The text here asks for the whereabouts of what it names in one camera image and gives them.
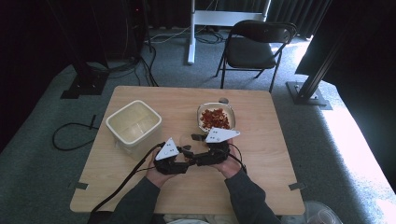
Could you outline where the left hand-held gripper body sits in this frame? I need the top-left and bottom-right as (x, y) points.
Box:
(153, 137), (190, 175)

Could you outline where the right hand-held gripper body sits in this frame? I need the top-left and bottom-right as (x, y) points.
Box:
(194, 127), (242, 167)

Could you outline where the person's left hand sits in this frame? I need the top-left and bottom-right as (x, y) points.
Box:
(145, 151), (179, 189)

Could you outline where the person's right hand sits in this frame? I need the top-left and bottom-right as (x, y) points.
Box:
(214, 139), (243, 179)

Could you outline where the pile of red dried snacks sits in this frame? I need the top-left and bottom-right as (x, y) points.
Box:
(199, 107), (232, 131)

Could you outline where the cream container with snacks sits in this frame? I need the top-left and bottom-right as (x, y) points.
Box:
(196, 102), (236, 134)

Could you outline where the empty cream square container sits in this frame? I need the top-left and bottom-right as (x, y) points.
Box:
(105, 99), (163, 161)

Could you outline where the person's lap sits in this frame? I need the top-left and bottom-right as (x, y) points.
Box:
(163, 213), (233, 224)

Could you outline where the grey tape strip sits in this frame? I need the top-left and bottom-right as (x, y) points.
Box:
(67, 181), (90, 191)
(288, 181), (308, 191)

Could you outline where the black folding chair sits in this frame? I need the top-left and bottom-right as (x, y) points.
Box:
(214, 19), (298, 94)

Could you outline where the black beam stand bolted plate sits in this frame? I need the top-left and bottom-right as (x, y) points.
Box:
(285, 29), (333, 111)

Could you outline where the black stand with flat base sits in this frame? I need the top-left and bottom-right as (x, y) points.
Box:
(46, 0), (110, 100)

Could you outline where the clear plastic bin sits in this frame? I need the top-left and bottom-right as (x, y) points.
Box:
(298, 200), (344, 224)

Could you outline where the black computer tower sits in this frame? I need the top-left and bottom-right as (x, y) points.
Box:
(123, 0), (148, 61)

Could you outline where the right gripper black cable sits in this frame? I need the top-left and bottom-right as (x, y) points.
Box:
(227, 143), (248, 175)

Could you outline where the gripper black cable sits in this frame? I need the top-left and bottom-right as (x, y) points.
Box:
(89, 142), (166, 217)
(227, 143), (248, 175)

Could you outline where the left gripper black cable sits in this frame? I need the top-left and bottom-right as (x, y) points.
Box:
(89, 142), (166, 217)

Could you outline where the bundle of black floor cables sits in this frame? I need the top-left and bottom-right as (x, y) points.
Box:
(87, 43), (161, 88)

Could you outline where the white floor cable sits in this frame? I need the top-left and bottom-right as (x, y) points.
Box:
(144, 25), (192, 45)

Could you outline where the black looped floor cable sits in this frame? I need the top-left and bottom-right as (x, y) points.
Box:
(51, 114), (100, 152)

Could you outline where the white desk frame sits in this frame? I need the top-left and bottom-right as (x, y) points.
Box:
(186, 0), (272, 65)

